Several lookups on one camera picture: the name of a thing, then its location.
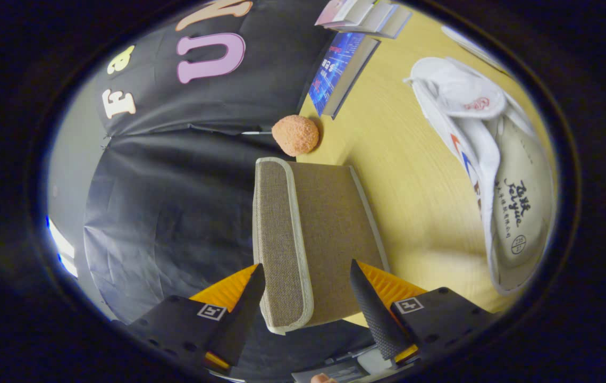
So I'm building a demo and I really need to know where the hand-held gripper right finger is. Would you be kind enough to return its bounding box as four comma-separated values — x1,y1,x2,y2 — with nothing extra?
349,259,499,369

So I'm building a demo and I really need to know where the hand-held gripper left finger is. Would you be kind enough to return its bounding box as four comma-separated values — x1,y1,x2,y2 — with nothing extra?
122,263,266,373

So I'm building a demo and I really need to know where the beige fabric storage box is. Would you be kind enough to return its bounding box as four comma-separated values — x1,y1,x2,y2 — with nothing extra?
252,157,391,336

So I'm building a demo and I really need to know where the orange fuzzy ball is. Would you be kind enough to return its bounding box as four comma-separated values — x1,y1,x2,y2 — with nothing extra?
272,114,320,157

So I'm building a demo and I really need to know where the pale blue cover book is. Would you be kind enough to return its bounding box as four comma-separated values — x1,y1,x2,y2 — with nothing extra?
377,4,413,39

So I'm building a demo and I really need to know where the white cover book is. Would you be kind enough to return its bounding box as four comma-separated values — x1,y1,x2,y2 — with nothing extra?
346,0,397,34

